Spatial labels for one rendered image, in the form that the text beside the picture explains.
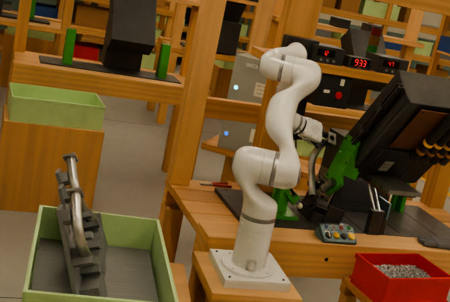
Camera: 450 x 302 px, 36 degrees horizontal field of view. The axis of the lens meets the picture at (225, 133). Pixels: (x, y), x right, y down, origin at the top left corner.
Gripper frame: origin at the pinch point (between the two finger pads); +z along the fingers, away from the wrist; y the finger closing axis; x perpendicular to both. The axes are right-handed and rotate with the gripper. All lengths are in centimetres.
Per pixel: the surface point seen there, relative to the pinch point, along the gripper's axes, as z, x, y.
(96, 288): -95, -15, -101
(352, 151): 5.8, -9.7, -7.4
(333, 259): 7, 1, -53
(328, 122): 17.1, 19.6, 26.8
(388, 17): 420, 360, 583
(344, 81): 1.5, -8.2, 28.4
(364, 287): 9, -14, -68
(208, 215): -37, 28, -41
